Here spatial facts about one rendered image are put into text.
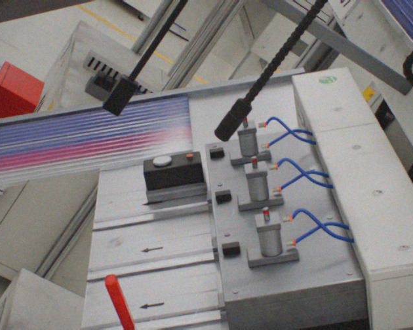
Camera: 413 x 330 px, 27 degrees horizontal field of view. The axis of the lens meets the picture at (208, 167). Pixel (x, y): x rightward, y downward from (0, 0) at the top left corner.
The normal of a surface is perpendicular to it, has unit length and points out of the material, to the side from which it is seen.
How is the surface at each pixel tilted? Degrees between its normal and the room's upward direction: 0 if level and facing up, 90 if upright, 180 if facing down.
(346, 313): 90
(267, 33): 90
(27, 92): 0
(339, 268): 43
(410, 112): 90
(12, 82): 0
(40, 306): 0
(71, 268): 90
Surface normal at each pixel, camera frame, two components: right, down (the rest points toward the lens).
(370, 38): -0.83, -0.47
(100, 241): -0.15, -0.87
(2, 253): 0.06, 0.46
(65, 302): 0.56, -0.75
